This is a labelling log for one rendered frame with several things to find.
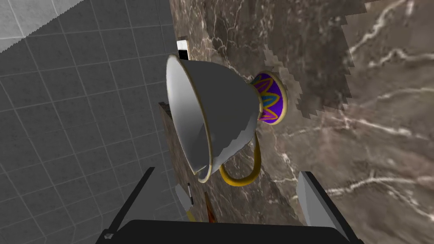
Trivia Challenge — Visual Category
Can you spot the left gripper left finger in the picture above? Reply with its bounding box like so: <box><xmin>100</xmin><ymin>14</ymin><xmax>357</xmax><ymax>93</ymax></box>
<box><xmin>107</xmin><ymin>166</ymin><xmax>172</xmax><ymax>235</ymax></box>

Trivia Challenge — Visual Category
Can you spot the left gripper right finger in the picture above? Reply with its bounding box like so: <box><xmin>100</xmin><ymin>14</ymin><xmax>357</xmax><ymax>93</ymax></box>
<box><xmin>296</xmin><ymin>171</ymin><xmax>354</xmax><ymax>238</ymax></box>

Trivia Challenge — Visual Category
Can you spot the orange red stick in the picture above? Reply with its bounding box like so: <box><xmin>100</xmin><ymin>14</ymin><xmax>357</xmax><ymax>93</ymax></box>
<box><xmin>203</xmin><ymin>191</ymin><xmax>217</xmax><ymax>224</ymax></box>

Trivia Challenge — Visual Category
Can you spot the small white and black box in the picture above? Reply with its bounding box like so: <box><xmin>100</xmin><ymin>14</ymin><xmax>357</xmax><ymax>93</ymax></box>
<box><xmin>176</xmin><ymin>39</ymin><xmax>189</xmax><ymax>61</ymax></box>

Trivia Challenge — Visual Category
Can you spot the grey knife yellow handle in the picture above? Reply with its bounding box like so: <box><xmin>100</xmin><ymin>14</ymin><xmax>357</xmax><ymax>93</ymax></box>
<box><xmin>174</xmin><ymin>183</ymin><xmax>198</xmax><ymax>223</ymax></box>

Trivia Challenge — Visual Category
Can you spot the white teacup purple base gold handle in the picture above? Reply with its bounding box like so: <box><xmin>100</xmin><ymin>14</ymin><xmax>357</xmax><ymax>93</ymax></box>
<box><xmin>165</xmin><ymin>54</ymin><xmax>289</xmax><ymax>187</ymax></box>

